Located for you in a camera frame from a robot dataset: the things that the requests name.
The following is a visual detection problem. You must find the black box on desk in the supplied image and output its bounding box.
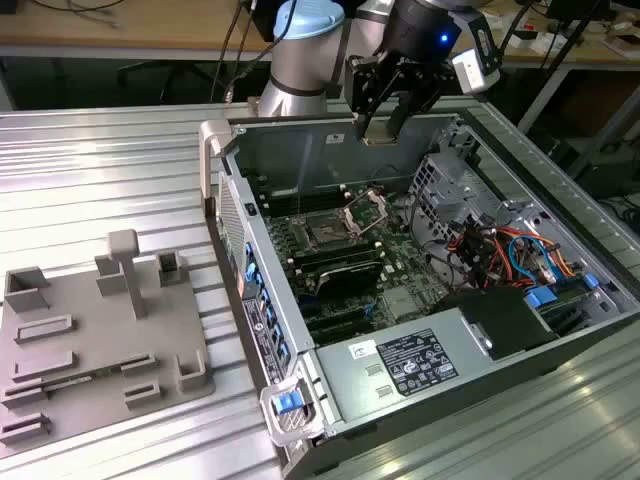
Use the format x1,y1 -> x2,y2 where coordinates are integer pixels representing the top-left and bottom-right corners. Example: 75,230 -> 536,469
252,0 -> 276,41

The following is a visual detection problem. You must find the orange wire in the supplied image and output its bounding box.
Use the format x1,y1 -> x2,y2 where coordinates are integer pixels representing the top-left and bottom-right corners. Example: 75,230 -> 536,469
494,227 -> 584,277

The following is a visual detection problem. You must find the grey case handle blue latch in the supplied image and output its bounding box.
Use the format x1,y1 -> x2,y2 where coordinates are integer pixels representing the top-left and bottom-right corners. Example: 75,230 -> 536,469
259,377 -> 326,446

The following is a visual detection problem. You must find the small brown cardboard box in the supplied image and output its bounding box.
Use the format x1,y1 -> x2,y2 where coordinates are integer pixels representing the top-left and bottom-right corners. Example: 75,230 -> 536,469
602,32 -> 640,59

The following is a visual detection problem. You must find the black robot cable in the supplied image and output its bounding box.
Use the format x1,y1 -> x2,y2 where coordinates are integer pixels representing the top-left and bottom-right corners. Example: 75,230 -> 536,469
209,0 -> 281,104

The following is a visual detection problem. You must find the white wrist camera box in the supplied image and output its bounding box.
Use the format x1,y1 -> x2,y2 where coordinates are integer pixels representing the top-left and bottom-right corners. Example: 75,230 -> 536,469
451,13 -> 503,96

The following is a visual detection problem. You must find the grey parts rack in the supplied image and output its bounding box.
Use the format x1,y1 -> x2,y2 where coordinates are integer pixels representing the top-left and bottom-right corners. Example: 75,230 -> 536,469
0,228 -> 217,459

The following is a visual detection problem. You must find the grey cable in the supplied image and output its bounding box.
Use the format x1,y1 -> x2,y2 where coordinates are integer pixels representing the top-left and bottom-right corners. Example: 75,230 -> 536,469
64,0 -> 124,30

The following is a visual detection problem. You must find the black RAM slot bank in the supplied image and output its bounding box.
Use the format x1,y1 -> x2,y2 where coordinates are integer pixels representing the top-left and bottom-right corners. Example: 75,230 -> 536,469
290,239 -> 382,274
252,172 -> 351,217

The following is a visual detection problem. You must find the black expansion slot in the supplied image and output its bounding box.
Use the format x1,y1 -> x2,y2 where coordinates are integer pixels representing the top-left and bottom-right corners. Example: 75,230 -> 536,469
305,312 -> 374,346

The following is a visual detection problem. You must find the CPU socket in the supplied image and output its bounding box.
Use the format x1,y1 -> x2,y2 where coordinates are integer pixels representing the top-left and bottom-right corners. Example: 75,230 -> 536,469
298,208 -> 361,250

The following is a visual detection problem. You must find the blue disk connector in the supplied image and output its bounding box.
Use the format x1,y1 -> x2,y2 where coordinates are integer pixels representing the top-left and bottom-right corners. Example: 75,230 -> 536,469
524,285 -> 560,309

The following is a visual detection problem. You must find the black camera cable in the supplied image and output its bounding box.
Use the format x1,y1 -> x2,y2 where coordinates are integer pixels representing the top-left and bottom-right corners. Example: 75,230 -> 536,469
497,0 -> 532,56

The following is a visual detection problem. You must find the cluttered wooden desk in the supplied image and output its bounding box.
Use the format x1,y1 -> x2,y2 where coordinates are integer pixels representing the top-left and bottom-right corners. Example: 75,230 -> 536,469
499,0 -> 640,69

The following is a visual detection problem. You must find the black plastic air shroud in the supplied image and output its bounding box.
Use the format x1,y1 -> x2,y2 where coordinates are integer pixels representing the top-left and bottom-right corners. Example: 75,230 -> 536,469
434,287 -> 559,362

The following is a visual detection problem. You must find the red wire bundle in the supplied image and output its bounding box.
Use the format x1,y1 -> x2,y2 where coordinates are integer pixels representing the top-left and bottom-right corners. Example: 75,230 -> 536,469
448,228 -> 506,291

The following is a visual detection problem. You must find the silver chipset heat sink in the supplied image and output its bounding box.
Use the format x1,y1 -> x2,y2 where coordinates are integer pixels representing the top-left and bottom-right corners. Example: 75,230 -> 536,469
382,289 -> 419,319

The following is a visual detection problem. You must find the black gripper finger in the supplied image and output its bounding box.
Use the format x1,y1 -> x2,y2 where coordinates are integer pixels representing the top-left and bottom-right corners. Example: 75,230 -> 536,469
388,66 -> 444,137
344,53 -> 396,142

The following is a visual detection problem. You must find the black chair base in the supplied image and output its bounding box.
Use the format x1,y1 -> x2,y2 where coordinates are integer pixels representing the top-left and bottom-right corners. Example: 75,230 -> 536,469
117,57 -> 216,99

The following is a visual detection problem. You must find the blue wire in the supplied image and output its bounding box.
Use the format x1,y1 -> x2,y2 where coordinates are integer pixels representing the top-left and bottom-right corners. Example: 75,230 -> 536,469
508,233 -> 557,287

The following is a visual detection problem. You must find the perforated metal disk bay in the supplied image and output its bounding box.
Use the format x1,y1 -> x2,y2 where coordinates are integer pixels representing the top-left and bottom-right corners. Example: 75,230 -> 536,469
407,152 -> 506,241

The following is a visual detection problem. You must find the green RAM stick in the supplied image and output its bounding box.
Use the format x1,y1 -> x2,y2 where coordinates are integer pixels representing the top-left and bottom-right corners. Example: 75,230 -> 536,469
42,364 -> 126,389

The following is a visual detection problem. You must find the small white box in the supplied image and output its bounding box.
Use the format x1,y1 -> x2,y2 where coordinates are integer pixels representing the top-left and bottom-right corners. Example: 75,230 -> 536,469
504,28 -> 544,51

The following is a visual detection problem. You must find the grey power supply unit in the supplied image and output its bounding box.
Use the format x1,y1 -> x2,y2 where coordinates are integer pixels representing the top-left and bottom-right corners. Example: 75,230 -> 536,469
313,305 -> 494,424

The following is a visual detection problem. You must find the green motherboard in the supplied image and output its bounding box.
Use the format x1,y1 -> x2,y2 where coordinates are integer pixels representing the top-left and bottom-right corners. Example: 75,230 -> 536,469
262,184 -> 451,346

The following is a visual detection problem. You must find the blue slot retainer row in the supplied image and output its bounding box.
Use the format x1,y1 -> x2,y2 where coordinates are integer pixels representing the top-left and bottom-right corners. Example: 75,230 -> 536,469
242,241 -> 292,362

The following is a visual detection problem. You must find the open grey PC case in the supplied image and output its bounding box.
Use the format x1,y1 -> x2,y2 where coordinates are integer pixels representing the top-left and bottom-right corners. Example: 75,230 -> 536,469
198,107 -> 640,479

